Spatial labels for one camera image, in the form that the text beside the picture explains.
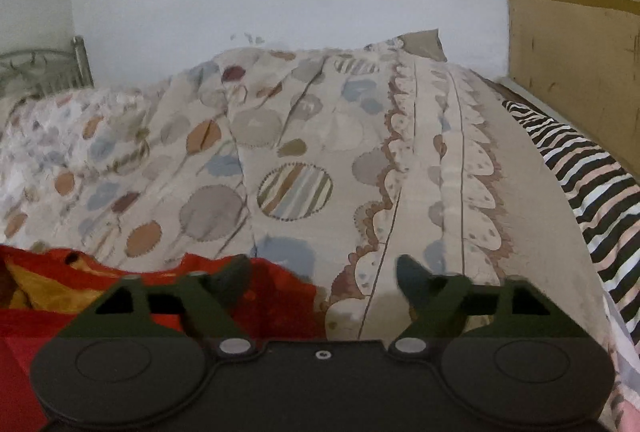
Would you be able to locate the grey metal bed headboard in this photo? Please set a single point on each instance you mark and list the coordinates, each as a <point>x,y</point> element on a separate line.
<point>41,72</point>

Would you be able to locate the black white striped bedsheet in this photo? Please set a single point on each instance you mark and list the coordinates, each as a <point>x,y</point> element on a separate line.
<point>604,199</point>

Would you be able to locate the red long-sleeve top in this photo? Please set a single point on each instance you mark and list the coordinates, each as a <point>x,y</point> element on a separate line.
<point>43,293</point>

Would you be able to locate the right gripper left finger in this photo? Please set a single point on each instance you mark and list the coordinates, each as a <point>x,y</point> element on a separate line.
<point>207,299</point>

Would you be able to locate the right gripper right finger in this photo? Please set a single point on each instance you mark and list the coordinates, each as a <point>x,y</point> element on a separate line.
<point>436,300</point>

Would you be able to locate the patterned circle print duvet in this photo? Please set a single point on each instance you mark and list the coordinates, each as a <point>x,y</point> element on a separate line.
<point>330,164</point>

